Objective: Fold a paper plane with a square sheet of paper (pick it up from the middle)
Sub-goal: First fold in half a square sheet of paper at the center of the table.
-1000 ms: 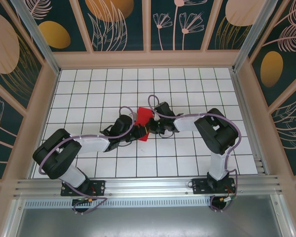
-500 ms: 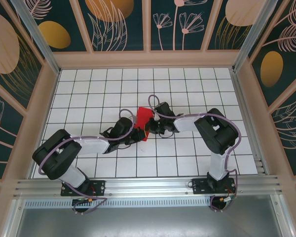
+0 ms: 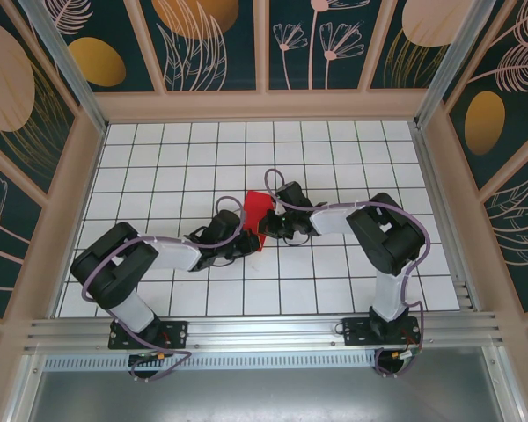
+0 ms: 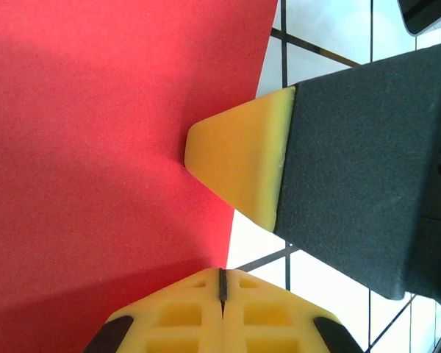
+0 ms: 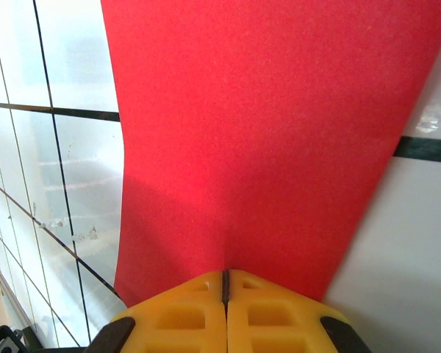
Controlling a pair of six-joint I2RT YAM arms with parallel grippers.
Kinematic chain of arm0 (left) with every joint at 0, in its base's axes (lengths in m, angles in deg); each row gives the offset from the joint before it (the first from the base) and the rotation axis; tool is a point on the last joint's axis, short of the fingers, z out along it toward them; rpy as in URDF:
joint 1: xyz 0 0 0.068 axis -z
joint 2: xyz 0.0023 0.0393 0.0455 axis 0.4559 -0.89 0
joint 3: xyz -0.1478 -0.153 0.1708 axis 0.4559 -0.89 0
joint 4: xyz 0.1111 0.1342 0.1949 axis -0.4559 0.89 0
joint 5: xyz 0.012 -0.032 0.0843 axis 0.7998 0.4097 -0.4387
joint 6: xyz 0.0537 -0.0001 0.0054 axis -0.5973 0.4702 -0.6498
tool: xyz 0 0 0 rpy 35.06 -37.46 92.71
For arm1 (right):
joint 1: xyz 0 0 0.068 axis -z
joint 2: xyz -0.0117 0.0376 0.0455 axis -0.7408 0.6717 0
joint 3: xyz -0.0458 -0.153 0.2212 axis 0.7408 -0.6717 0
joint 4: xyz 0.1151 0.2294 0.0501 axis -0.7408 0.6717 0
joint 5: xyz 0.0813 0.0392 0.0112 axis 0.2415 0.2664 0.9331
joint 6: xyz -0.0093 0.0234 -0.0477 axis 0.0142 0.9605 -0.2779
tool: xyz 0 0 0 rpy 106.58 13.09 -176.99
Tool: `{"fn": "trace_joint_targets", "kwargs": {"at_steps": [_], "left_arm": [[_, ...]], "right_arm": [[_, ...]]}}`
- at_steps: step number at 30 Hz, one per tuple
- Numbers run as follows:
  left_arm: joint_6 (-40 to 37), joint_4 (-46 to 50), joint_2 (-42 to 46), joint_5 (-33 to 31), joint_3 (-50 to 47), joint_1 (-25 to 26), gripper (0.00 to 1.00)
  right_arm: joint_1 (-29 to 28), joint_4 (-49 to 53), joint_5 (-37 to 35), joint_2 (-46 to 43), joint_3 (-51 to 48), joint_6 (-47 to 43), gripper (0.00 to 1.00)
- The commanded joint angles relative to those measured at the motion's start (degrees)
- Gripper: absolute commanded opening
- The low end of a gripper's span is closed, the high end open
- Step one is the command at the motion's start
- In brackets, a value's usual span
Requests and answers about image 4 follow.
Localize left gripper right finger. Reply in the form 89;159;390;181
223;269;365;353

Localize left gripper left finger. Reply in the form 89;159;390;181
82;268;224;353

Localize red square paper sheet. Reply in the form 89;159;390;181
0;0;280;353

